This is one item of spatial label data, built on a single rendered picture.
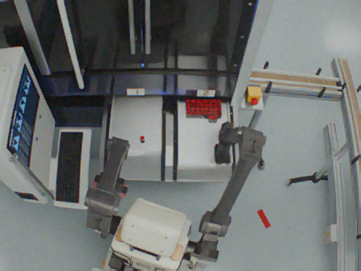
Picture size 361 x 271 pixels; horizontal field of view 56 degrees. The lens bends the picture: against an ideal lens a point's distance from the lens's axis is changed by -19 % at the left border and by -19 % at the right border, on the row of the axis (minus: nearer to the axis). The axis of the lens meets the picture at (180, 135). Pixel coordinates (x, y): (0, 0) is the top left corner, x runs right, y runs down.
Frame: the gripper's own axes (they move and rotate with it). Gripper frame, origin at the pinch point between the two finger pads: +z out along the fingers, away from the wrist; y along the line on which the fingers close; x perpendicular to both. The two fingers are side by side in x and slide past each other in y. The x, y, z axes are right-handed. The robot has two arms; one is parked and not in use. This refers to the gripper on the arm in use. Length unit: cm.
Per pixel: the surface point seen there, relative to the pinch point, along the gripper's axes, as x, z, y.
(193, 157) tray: 12.2, 2.8, 5.0
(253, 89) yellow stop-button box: -17.8, -17.3, 32.7
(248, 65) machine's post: -10, -42, 25
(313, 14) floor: -131, 55, 213
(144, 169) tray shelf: 35.7, 4.2, -1.3
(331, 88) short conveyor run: -72, -12, 43
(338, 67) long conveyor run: -85, -13, 62
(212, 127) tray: 2.6, -0.1, 21.0
